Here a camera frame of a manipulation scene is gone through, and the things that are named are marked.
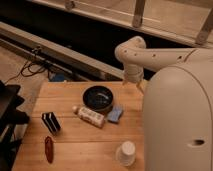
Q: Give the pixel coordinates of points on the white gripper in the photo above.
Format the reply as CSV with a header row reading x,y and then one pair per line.
x,y
134,74

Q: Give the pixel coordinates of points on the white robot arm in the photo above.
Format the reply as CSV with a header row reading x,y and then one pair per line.
x,y
177,110

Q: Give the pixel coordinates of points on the black white striped eraser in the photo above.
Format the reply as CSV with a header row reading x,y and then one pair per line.
x,y
51,122

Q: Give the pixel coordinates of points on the dark blue bowl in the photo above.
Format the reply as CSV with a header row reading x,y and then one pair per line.
x,y
98,98

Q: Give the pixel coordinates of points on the blue sponge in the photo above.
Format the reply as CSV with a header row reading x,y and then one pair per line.
x,y
115,114

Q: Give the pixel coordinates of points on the white tube bottle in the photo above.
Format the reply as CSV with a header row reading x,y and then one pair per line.
x,y
89,116

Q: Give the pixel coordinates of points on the blue box on floor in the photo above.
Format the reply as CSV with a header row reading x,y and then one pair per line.
x,y
58,78

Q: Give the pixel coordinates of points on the black stand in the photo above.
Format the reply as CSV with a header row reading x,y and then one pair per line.
x,y
10,117

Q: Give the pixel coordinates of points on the metal floor rail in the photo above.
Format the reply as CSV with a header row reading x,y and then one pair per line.
x,y
63,54

